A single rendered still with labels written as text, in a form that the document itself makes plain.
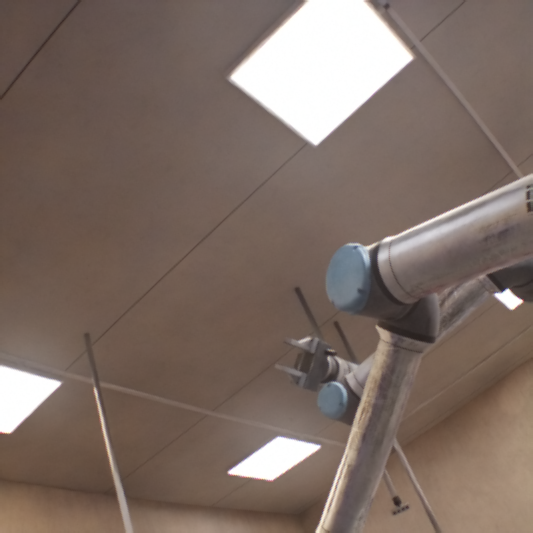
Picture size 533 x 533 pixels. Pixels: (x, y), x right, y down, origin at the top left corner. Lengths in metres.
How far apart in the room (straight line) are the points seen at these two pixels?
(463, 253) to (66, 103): 1.85
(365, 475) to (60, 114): 1.81
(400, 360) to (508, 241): 0.37
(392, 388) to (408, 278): 0.27
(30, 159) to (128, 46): 0.61
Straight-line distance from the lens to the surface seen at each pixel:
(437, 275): 1.00
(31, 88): 2.49
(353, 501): 1.28
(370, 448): 1.24
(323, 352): 1.72
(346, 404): 1.65
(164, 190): 2.87
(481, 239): 0.95
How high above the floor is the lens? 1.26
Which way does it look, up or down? 38 degrees up
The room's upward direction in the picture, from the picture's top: 24 degrees counter-clockwise
